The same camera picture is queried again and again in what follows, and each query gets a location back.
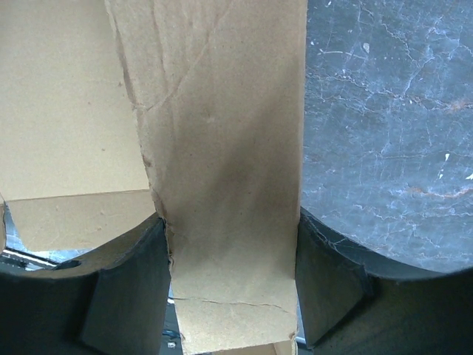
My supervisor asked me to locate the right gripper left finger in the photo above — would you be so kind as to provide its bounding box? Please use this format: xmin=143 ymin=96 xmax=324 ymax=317
xmin=1 ymin=215 xmax=170 ymax=354

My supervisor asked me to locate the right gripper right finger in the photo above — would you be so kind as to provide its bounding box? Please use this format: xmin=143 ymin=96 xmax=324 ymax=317
xmin=296 ymin=212 xmax=472 ymax=354

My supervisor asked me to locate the brown cardboard box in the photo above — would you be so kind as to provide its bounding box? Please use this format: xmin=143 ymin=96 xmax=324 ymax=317
xmin=1 ymin=1 xmax=307 ymax=354

